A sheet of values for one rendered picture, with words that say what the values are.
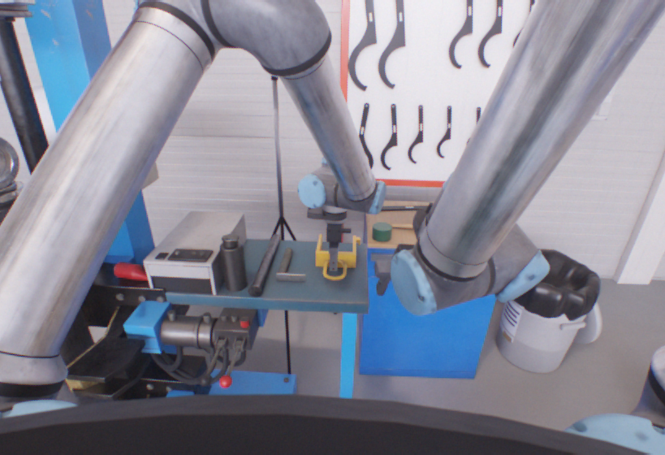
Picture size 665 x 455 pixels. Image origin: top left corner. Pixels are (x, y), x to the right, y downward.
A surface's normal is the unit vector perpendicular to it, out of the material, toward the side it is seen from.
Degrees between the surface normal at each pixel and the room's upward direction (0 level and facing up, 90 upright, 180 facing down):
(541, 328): 93
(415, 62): 90
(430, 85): 90
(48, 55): 90
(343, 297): 0
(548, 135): 109
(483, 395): 0
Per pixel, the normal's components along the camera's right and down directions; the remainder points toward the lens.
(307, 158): -0.06, 0.45
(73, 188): 0.47, -0.11
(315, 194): -0.51, 0.39
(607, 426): -0.07, -0.87
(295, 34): 0.40, 0.57
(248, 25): -0.14, 0.74
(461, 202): -0.84, 0.29
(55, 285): 0.84, 0.13
